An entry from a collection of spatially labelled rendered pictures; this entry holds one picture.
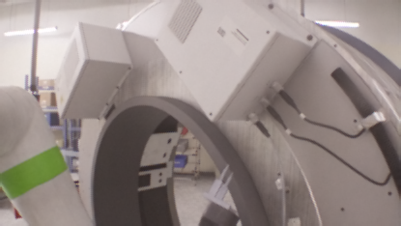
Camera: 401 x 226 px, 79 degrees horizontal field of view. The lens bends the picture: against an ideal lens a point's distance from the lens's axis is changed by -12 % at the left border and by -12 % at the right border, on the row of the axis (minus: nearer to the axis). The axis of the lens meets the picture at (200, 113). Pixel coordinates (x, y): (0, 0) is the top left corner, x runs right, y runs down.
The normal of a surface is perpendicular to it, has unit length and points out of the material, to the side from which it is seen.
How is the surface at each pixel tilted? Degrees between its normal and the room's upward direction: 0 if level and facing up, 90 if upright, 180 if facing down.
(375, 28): 90
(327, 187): 90
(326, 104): 90
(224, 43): 90
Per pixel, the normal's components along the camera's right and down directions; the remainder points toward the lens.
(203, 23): -0.73, 0.00
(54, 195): 0.79, -0.16
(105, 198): 0.69, 0.05
